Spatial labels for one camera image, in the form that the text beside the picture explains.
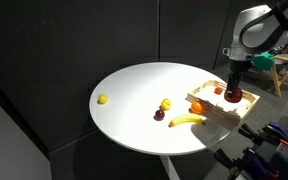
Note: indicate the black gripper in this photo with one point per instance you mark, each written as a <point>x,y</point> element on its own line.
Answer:
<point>239,68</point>

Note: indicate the red apple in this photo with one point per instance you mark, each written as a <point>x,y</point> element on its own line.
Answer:
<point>233,96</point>

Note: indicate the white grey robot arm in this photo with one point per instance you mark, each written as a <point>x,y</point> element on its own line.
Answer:
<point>257,30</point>

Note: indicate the light wooden slatted box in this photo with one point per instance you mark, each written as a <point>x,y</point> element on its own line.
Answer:
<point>224,111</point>

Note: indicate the small red strawberry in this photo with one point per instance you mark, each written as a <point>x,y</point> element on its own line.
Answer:
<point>218,90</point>

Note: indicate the orange fruit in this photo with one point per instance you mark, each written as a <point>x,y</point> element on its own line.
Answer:
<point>196,107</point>

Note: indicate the wooden stool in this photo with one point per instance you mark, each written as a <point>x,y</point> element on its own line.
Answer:
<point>282,73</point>

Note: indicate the yellow banana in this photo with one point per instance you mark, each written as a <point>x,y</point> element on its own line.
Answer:
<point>186,119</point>

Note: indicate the purple black spring clamp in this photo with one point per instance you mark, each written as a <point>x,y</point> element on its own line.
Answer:
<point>250,163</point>
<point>270,133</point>

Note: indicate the yellow orange peach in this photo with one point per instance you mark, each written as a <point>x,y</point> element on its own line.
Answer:
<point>165,104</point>

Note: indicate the dark purple plum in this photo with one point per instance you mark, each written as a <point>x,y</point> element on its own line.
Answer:
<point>159,114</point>

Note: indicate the small yellow lemon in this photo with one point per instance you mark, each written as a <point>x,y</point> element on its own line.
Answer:
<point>102,98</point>

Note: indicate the teal camera mount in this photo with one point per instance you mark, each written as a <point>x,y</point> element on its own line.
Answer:
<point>263,61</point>

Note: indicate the white table pedestal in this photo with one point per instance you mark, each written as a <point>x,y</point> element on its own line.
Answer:
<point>170,168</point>

